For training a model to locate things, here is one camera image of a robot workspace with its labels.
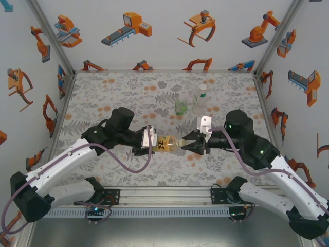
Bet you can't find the amber tea bottle yellow label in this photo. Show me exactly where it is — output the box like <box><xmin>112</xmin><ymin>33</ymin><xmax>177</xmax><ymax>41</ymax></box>
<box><xmin>155</xmin><ymin>135</ymin><xmax>184</xmax><ymax>153</ymax></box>

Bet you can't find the clear bottle lime green label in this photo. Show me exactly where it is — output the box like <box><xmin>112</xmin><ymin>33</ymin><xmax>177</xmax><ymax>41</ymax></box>
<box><xmin>174</xmin><ymin>93</ymin><xmax>189</xmax><ymax>116</ymax></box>

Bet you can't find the clear bottle dark green band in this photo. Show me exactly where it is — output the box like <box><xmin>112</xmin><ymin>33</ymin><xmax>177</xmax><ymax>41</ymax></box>
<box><xmin>193</xmin><ymin>83</ymin><xmax>209</xmax><ymax>115</ymax></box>

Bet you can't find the floral patterned table cover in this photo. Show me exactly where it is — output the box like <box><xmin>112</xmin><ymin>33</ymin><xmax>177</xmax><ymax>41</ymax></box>
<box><xmin>50</xmin><ymin>69</ymin><xmax>283</xmax><ymax>187</ymax></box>

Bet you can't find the small circuit board green LED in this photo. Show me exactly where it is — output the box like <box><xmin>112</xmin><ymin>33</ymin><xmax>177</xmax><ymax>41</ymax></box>
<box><xmin>229</xmin><ymin>209</ymin><xmax>248</xmax><ymax>218</ymax></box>
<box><xmin>85</xmin><ymin>205</ymin><xmax>105</xmax><ymax>215</ymax></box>

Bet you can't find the aluminium frame side bar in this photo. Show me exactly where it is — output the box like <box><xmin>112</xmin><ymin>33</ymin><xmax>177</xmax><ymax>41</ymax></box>
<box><xmin>253</xmin><ymin>72</ymin><xmax>286</xmax><ymax>165</ymax></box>
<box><xmin>48</xmin><ymin>72</ymin><xmax>77</xmax><ymax>155</ymax></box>

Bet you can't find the aluminium mounting rail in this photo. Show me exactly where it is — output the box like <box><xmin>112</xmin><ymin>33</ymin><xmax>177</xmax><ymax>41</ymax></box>
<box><xmin>59</xmin><ymin>186</ymin><xmax>258</xmax><ymax>206</ymax></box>

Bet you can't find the grey slotted cable duct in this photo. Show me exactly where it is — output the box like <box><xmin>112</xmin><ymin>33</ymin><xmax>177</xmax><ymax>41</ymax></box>
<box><xmin>45</xmin><ymin>207</ymin><xmax>232</xmax><ymax>219</ymax></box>

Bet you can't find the short purple base cable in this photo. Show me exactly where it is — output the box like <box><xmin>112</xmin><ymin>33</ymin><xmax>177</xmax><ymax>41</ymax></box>
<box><xmin>76</xmin><ymin>202</ymin><xmax>114</xmax><ymax>225</ymax></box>
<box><xmin>229</xmin><ymin>203</ymin><xmax>258</xmax><ymax>224</ymax></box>

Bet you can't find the aluminium frame post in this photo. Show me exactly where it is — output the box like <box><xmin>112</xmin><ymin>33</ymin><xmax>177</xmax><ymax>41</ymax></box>
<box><xmin>253</xmin><ymin>0</ymin><xmax>306</xmax><ymax>75</ymax></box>
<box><xmin>25</xmin><ymin>0</ymin><xmax>77</xmax><ymax>75</ymax></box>

